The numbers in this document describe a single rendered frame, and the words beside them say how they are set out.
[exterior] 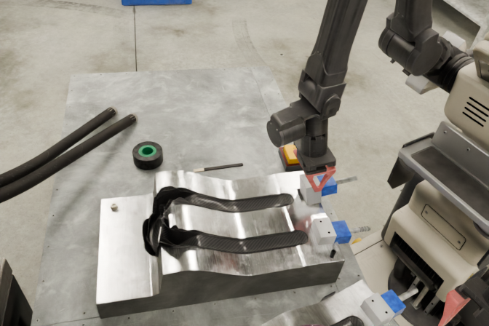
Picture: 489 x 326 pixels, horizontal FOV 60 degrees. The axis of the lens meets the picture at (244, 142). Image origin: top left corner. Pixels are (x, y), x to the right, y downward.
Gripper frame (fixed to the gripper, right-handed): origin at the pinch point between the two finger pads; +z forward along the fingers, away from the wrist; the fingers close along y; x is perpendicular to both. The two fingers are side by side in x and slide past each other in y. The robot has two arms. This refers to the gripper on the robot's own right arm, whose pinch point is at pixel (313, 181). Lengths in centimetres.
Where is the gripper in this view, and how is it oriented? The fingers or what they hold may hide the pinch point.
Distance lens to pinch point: 99.3
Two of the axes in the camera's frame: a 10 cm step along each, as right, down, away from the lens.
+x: 9.8, -1.9, 1.1
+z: 0.9, 8.1, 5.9
